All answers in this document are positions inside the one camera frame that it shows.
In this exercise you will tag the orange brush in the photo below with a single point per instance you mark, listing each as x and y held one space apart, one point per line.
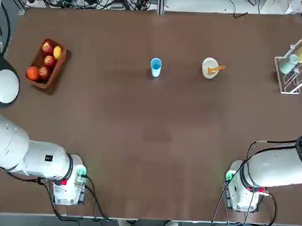
213 70

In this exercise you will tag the blue plastic cup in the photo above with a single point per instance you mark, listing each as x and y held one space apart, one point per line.
156 68

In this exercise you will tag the white bowl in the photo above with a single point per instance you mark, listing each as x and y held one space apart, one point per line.
208 63

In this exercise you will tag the orange fruit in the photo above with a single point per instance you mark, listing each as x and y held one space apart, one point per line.
33 73

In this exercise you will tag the yellow lemon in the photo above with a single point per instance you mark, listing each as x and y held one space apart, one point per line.
57 52

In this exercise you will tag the pale green cup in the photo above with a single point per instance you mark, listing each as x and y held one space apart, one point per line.
288 64

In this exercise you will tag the clear plastic bag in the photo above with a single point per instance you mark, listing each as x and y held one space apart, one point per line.
293 5

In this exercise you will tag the brown wicker basket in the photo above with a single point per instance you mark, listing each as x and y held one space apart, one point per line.
56 71

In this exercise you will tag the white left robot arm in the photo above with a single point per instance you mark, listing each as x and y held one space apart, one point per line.
38 160

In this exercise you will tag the red apple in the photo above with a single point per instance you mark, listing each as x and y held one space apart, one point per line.
50 61
47 47
44 72

